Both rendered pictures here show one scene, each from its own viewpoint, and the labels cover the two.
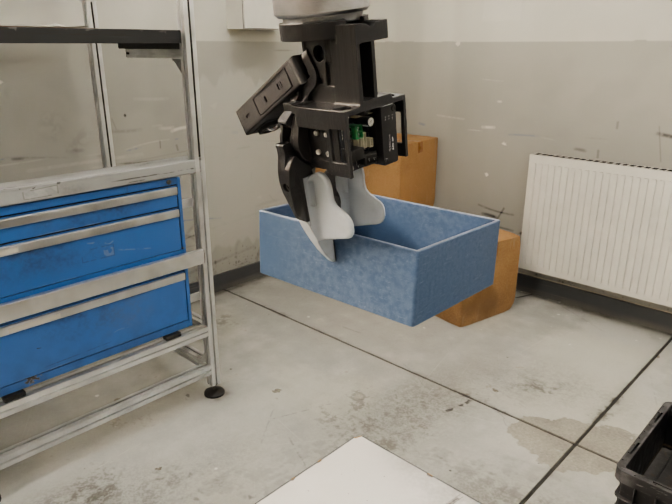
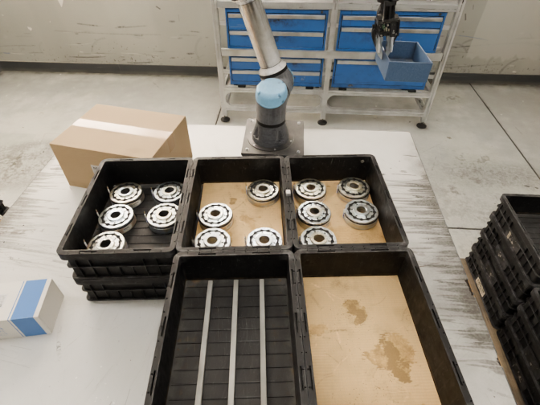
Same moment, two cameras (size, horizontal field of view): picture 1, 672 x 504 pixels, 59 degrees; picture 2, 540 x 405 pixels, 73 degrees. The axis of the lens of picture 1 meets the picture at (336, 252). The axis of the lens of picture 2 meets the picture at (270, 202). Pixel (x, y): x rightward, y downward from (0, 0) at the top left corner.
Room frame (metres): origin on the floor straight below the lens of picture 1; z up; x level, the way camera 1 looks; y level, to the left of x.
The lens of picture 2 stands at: (-0.64, -0.76, 1.65)
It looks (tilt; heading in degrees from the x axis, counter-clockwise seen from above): 43 degrees down; 50
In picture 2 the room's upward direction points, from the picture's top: straight up
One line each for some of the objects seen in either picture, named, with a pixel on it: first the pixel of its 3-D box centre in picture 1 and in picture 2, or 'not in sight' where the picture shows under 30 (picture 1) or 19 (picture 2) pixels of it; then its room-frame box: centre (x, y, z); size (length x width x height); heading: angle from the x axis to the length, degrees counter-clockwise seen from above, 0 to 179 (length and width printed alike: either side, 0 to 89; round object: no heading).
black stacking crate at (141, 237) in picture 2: not in sight; (138, 214); (-0.44, 0.09, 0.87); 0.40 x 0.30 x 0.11; 52
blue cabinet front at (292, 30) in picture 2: not in sight; (276, 50); (1.17, 1.33, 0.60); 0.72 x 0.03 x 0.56; 136
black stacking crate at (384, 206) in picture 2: not in sight; (337, 210); (0.03, -0.28, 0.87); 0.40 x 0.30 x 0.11; 52
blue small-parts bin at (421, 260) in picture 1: (376, 247); (402, 60); (0.59, -0.04, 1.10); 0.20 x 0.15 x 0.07; 49
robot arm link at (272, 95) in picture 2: not in sight; (272, 100); (0.19, 0.23, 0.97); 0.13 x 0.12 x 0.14; 38
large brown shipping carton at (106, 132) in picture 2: not in sight; (127, 150); (-0.30, 0.53, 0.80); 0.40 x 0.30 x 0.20; 126
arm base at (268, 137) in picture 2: not in sight; (270, 127); (0.19, 0.23, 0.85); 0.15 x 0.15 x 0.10
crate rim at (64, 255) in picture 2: not in sight; (134, 202); (-0.44, 0.09, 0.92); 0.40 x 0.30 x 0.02; 52
